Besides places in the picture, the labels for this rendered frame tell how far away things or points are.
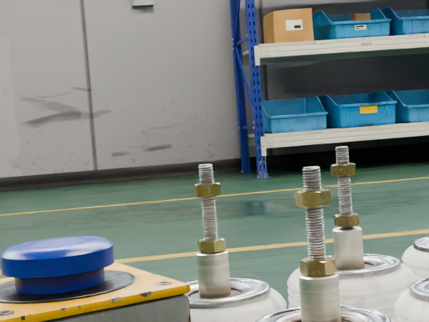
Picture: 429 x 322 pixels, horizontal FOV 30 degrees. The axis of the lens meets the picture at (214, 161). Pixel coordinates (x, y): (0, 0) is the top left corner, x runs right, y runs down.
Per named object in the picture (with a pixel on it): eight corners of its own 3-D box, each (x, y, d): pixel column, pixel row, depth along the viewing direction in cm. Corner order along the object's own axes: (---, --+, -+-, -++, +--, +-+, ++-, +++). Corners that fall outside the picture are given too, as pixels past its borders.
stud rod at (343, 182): (348, 245, 61) (341, 145, 61) (357, 245, 60) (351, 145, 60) (338, 246, 61) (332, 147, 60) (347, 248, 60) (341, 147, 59)
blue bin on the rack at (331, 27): (311, 48, 531) (308, 16, 530) (366, 44, 537) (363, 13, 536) (334, 39, 482) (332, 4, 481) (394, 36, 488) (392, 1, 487)
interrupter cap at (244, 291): (210, 319, 49) (209, 307, 49) (138, 303, 55) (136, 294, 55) (293, 294, 54) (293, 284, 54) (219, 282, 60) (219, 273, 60)
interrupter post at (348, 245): (336, 275, 59) (333, 231, 59) (331, 269, 62) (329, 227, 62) (368, 273, 59) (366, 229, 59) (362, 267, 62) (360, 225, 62)
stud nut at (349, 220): (348, 222, 62) (348, 211, 62) (364, 224, 60) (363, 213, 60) (329, 226, 61) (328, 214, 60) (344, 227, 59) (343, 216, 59)
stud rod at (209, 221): (212, 276, 54) (204, 165, 53) (203, 275, 55) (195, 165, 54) (223, 273, 55) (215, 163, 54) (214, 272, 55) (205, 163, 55)
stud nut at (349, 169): (345, 173, 61) (345, 162, 61) (361, 174, 60) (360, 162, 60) (325, 176, 60) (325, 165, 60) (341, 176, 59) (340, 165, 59)
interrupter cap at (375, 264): (304, 285, 57) (304, 275, 57) (295, 266, 64) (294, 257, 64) (411, 278, 57) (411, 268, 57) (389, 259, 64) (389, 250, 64)
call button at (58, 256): (135, 298, 28) (130, 240, 28) (23, 319, 26) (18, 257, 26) (92, 282, 32) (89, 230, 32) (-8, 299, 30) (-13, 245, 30)
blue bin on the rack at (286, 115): (253, 133, 527) (250, 101, 526) (309, 129, 533) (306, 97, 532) (269, 134, 478) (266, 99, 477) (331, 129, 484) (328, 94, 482)
